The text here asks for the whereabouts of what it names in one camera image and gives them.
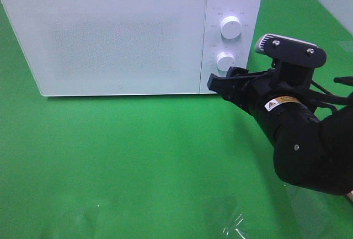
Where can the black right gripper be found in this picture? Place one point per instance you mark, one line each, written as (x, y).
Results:
(250, 91)

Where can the white microwave door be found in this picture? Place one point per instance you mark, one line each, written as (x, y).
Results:
(111, 47)

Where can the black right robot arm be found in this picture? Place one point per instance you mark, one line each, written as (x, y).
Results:
(311, 132)

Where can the upper white control knob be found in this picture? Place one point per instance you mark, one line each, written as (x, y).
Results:
(230, 27)

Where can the green table mat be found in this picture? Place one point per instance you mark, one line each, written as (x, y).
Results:
(170, 166)

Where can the clear plastic wrapper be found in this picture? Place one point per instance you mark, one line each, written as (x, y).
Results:
(234, 228)

